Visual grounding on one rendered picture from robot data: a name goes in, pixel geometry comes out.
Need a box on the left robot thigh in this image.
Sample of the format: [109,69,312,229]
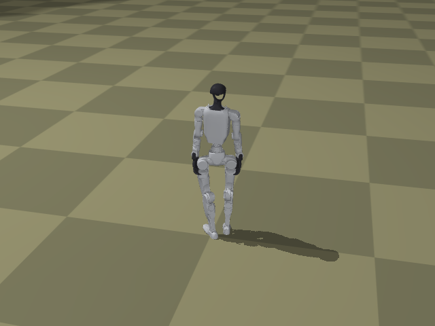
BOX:
[197,155,215,203]

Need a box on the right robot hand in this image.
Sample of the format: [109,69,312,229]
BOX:
[233,154,243,175]

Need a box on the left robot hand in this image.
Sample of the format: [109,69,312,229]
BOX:
[192,153,201,175]

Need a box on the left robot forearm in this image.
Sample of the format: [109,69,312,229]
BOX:
[191,130,201,158]

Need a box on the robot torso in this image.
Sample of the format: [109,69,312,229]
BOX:
[203,104,230,166]

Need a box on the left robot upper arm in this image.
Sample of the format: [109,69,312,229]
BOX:
[194,107,205,137]

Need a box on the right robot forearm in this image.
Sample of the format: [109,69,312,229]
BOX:
[234,132,243,159]

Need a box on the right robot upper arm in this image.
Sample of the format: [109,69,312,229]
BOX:
[228,109,241,141]

